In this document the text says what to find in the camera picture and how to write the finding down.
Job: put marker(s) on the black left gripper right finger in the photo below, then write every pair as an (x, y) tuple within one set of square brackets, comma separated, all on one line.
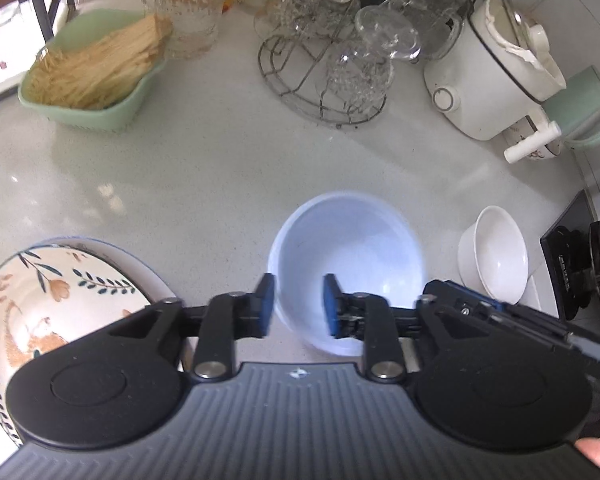
[(369, 318)]

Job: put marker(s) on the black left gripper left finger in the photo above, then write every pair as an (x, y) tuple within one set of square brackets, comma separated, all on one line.
[(226, 319)]

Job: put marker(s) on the large white bowl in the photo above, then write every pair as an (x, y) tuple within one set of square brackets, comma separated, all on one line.
[(363, 241)]

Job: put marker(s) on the small white bowl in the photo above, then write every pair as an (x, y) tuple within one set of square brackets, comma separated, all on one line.
[(492, 256)]

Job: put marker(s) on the floral patterned plate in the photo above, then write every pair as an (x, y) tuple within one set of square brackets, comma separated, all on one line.
[(60, 290)]

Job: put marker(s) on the black gas stove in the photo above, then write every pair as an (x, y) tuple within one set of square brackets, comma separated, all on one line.
[(571, 249)]

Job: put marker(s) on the white electric cooker pot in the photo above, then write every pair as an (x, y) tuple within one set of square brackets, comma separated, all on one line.
[(494, 74)]

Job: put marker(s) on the green plastic basket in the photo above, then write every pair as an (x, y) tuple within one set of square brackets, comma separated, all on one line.
[(87, 82)]

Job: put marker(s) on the bundle of dry noodles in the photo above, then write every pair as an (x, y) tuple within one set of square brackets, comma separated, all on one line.
[(97, 65)]

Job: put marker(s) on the upturned clear glass cup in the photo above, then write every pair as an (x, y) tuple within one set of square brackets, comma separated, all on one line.
[(388, 32)]

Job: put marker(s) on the green plastic container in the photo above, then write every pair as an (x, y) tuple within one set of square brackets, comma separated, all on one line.
[(576, 110)]

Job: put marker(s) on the clear glass pitcher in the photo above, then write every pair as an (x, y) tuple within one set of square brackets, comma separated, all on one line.
[(439, 24)]

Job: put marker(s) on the round wire glass rack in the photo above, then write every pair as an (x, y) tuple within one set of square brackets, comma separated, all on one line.
[(295, 70)]

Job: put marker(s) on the floral ceramic pot white handle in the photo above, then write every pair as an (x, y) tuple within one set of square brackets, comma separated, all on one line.
[(527, 140)]

